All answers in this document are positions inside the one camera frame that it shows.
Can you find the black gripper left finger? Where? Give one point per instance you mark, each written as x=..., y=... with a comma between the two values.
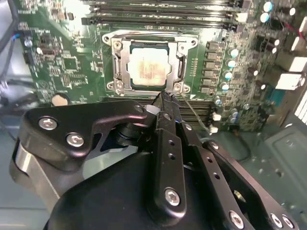
x=170, y=167

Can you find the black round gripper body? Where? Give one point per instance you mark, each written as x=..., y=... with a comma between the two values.
x=115, y=196

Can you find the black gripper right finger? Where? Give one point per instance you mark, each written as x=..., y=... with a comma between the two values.
x=216, y=167

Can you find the metal locking lever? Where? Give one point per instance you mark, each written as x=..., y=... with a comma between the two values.
x=168, y=33
x=192, y=109

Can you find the silver green CPU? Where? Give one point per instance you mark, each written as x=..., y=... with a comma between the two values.
x=149, y=65

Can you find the metal socket cover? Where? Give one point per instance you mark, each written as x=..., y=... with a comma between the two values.
x=125, y=67

